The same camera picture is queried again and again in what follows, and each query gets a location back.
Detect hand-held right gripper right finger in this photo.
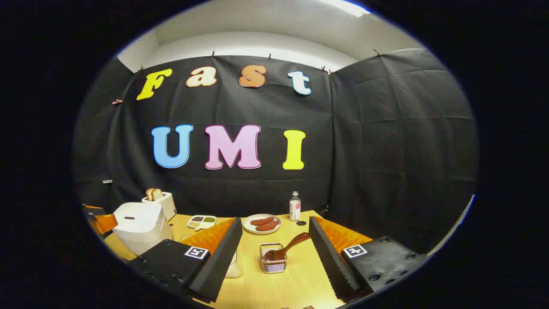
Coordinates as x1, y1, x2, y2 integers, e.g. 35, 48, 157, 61
309, 216, 427, 303

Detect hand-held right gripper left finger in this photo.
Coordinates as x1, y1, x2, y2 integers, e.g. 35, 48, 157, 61
129, 217, 244, 303

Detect white rice cooker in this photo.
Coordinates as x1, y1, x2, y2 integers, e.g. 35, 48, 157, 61
112, 202, 173, 256

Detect dark wooden spoon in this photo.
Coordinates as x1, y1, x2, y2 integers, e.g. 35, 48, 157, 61
263, 232, 311, 261

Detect metal wire chopstick holder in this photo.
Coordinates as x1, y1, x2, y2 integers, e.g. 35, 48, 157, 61
259, 243, 287, 274

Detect white divided grain dish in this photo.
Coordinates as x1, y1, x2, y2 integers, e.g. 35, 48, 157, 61
186, 215, 217, 230

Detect white round plate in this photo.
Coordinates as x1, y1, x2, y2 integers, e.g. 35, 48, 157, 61
242, 214, 282, 234

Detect clear bottle with pink label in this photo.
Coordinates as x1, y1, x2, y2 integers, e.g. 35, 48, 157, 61
289, 191, 302, 222

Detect white toaster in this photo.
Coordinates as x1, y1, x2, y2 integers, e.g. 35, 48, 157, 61
142, 192, 177, 221

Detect black backdrop cloth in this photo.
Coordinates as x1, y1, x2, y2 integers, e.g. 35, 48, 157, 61
73, 48, 479, 254

